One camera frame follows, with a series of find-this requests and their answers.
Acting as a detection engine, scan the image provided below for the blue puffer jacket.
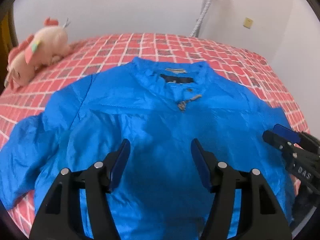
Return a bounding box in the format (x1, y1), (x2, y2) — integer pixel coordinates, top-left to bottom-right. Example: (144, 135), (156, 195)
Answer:
(1, 58), (295, 239)

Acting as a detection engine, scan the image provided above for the red plaid bed sheet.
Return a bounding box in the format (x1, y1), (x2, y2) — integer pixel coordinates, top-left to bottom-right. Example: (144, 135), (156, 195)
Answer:
(1, 34), (309, 237)

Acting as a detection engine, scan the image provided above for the pink plush unicorn toy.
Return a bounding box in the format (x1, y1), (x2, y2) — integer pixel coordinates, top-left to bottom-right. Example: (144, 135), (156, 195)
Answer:
(4, 17), (72, 88)

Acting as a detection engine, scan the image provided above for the yellow wall socket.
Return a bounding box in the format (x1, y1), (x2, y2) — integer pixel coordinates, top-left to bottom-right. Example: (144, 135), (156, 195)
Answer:
(243, 17), (253, 29)

